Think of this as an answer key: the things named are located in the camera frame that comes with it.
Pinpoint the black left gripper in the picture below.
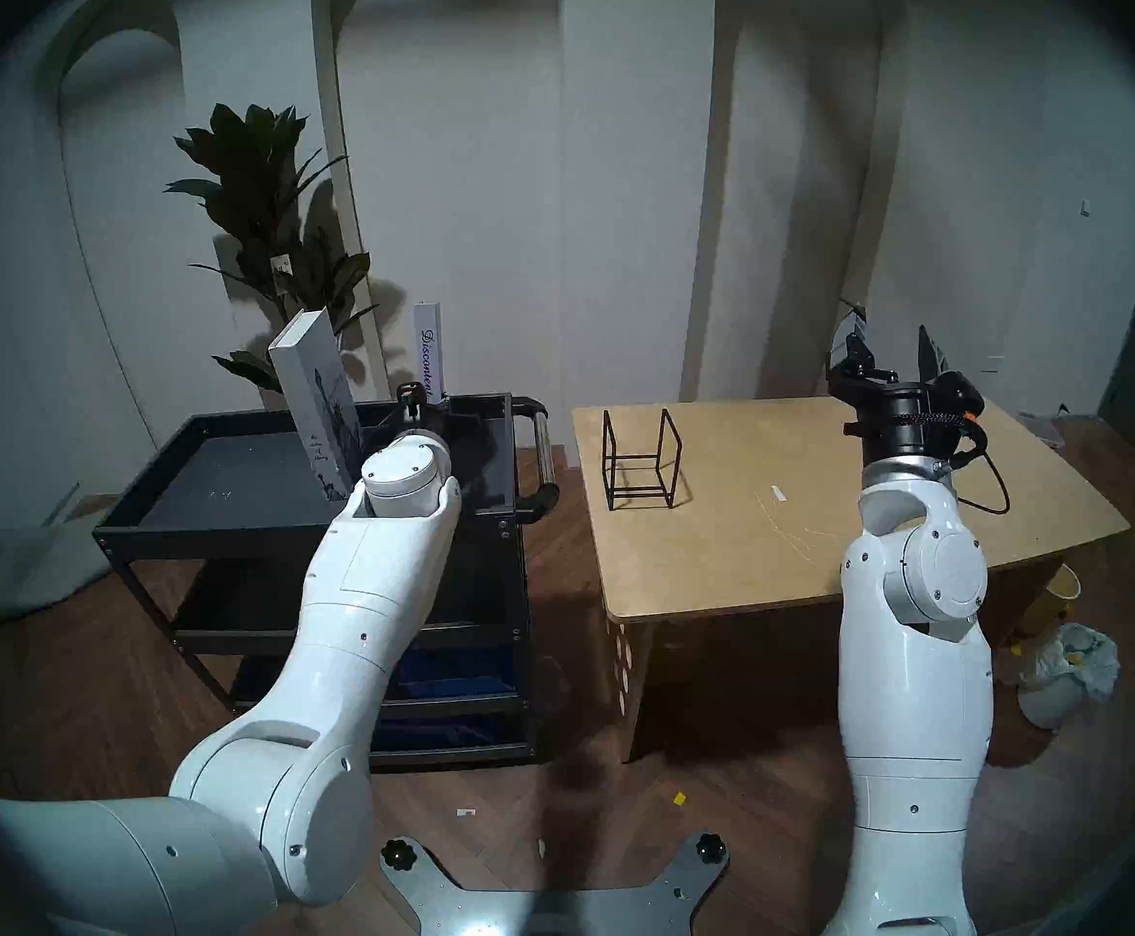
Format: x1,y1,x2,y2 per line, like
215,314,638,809
372,398,452,448

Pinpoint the light wooden table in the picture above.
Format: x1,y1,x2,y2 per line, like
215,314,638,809
572,393,1132,764

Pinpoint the tall dark green plant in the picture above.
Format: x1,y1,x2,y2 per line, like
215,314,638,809
164,103,383,406

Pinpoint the blue plastic bin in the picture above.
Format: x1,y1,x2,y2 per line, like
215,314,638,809
387,646,519,701
372,715,529,752

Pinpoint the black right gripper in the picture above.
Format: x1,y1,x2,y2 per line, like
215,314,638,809
828,305,970,462

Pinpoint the yellow paper cup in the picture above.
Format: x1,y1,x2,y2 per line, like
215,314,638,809
1025,564,1082,638

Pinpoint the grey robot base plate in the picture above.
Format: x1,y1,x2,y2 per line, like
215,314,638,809
379,832,729,936

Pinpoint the black wire book rack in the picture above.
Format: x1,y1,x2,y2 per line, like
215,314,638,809
602,408,683,511

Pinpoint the black metal utility cart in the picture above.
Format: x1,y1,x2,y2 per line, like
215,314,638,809
92,393,560,771

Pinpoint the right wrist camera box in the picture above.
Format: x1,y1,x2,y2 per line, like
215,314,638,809
936,369,983,416

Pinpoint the white Statue of Liberty book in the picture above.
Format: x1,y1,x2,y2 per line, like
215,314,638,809
267,308,366,503

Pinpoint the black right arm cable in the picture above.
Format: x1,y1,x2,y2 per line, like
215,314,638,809
947,412,1012,516

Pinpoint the white Discontent book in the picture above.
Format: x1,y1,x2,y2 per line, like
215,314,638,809
413,302,445,406

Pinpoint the white trash bin with bag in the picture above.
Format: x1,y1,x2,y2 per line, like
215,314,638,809
1018,622,1121,732

